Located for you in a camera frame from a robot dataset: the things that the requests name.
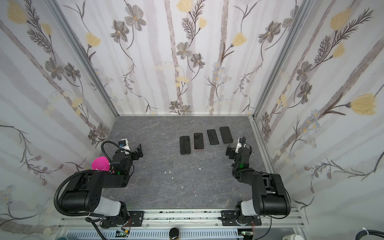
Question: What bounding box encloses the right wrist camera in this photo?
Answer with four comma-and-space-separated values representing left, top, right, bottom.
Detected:
235, 137, 243, 153

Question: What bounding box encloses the black round knob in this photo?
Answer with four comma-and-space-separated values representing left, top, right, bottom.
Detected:
169, 228, 180, 240

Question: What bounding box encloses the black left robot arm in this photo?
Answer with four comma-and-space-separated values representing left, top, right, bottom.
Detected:
54, 139, 144, 225

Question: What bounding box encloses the aluminium mounting rail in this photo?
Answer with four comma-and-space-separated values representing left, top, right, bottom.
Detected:
58, 208, 305, 232

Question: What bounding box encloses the pink phone case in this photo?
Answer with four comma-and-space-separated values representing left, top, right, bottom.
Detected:
193, 132, 205, 151

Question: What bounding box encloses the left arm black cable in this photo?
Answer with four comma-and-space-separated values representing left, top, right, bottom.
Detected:
53, 169, 103, 217

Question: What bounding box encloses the magenta plastic goblet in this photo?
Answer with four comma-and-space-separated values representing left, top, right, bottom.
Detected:
91, 157, 111, 171

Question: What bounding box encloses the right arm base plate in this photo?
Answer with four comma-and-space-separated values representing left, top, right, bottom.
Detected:
220, 210, 262, 227

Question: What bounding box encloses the light blue phone case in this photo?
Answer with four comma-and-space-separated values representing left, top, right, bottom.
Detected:
206, 128, 220, 147

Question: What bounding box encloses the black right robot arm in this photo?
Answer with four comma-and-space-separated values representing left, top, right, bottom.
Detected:
226, 144, 292, 224

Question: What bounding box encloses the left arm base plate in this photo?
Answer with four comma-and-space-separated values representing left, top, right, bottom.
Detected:
100, 211, 145, 229

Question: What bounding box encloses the black phone case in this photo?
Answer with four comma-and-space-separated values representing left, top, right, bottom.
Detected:
179, 135, 192, 156
219, 126, 234, 144

